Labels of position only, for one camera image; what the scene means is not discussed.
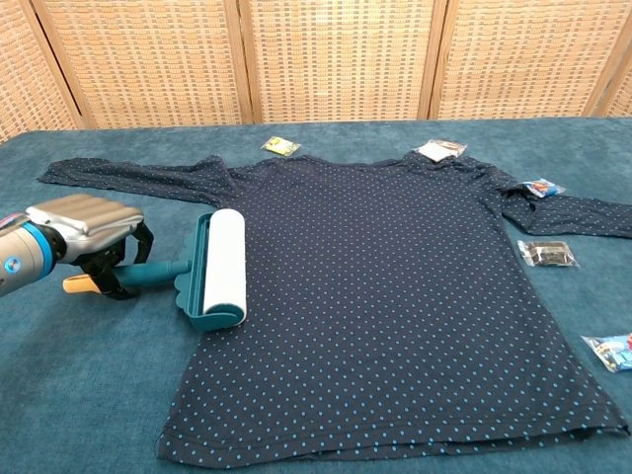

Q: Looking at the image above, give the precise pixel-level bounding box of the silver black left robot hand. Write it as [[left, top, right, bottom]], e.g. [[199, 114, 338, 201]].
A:
[[24, 193, 155, 301]]

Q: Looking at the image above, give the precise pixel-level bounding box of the teal lint roller white roll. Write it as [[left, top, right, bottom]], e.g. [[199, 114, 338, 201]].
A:
[[62, 208, 248, 334]]

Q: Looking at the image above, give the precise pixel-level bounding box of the navy polka dot shirt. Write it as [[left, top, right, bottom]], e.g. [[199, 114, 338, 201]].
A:
[[38, 153, 632, 470]]

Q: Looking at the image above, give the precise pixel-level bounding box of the teal velvet table cloth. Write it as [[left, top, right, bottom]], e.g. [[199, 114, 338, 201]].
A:
[[0, 115, 632, 474]]

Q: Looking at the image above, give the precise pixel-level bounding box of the yellow small plastic packet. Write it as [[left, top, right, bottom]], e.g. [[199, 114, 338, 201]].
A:
[[261, 136, 302, 157]]

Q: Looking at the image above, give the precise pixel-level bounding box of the woven rattan folding screen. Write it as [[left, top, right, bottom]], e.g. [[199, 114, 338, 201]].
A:
[[0, 0, 632, 144]]

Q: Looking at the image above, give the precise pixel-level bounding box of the white small plastic packet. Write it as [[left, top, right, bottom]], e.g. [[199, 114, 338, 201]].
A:
[[412, 139, 468, 163]]

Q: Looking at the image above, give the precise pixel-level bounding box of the blue red small plastic packet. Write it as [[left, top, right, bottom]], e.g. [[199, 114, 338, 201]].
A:
[[520, 179, 567, 199]]

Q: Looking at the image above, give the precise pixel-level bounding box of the black small plastic packet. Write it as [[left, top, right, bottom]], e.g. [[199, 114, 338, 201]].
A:
[[516, 240, 580, 270]]

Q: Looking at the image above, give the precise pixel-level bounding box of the blue multicolour toy brick packet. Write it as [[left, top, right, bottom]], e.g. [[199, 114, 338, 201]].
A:
[[581, 332, 632, 374]]

